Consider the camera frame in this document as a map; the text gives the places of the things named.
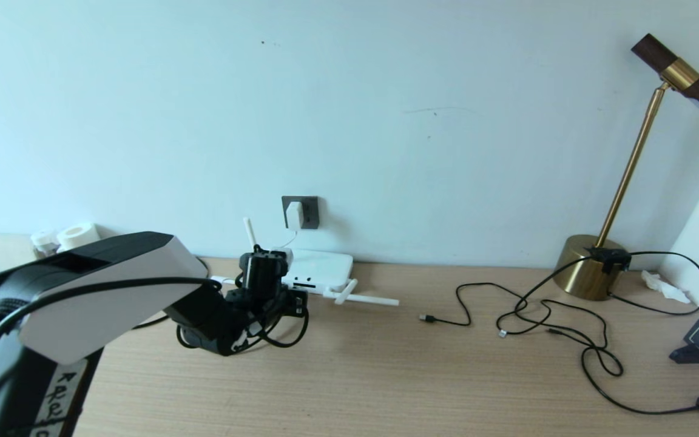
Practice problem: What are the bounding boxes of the thick black desk cable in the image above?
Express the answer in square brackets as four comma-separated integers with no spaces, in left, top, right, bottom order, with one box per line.
[134,257,265,353]

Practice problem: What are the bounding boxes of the crumpled white tissue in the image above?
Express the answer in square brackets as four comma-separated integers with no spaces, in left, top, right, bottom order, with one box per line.
[641,269,692,304]

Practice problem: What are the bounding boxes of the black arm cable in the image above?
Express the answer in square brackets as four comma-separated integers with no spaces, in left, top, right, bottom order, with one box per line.
[0,276,311,437]

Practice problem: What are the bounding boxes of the black multi-head USB cable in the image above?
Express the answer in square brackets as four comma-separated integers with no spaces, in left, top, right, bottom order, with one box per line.
[419,282,624,377]

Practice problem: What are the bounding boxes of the small jar with white lid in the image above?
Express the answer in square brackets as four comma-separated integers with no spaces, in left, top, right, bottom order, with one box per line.
[30,229,62,259]

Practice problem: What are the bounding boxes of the brass desk lamp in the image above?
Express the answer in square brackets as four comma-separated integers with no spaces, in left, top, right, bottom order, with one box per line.
[554,33,699,302]

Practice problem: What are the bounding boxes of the white router with antennas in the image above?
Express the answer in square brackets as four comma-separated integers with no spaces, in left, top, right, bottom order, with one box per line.
[211,217,400,306]

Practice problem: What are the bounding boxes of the grey wall socket plate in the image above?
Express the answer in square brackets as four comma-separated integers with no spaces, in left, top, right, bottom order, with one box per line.
[282,196,320,230]

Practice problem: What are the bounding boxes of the white toilet paper roll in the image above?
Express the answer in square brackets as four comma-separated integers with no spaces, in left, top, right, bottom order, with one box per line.
[57,222,103,251]

